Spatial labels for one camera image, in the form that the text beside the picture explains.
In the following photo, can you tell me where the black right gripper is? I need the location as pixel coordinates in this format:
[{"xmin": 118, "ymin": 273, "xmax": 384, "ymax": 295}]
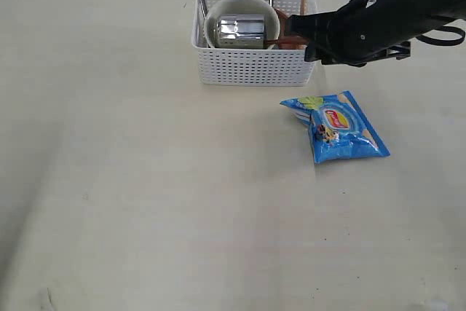
[{"xmin": 285, "ymin": 0, "xmax": 411, "ymax": 67}]

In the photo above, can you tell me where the blue Lay's chips bag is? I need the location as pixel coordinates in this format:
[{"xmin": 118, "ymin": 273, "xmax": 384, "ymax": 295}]
[{"xmin": 280, "ymin": 91, "xmax": 390, "ymax": 164}]

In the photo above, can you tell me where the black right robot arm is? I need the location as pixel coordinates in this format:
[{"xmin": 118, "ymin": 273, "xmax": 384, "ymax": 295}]
[{"xmin": 284, "ymin": 0, "xmax": 465, "ymax": 67}]

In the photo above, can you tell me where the brown wooden plate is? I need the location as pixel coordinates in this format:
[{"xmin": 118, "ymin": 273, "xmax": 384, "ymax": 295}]
[{"xmin": 275, "ymin": 9, "xmax": 307, "ymax": 50}]

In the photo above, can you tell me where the dark red wooden spoon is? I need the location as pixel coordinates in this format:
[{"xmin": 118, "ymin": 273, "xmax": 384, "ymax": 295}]
[{"xmin": 264, "ymin": 37, "xmax": 293, "ymax": 45}]

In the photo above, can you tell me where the white perforated plastic basket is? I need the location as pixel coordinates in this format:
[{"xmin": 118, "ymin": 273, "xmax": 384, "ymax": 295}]
[{"xmin": 191, "ymin": 0, "xmax": 314, "ymax": 87}]

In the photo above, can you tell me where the white ceramic bowl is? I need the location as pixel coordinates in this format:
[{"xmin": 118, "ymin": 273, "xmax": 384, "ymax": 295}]
[{"xmin": 204, "ymin": 0, "xmax": 280, "ymax": 50}]

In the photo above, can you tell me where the shiny stainless steel cup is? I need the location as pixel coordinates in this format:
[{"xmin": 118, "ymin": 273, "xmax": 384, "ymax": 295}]
[{"xmin": 215, "ymin": 14, "xmax": 266, "ymax": 50}]

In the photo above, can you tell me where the black cable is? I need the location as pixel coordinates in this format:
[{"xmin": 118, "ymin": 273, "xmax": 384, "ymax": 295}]
[{"xmin": 416, "ymin": 26, "xmax": 466, "ymax": 47}]

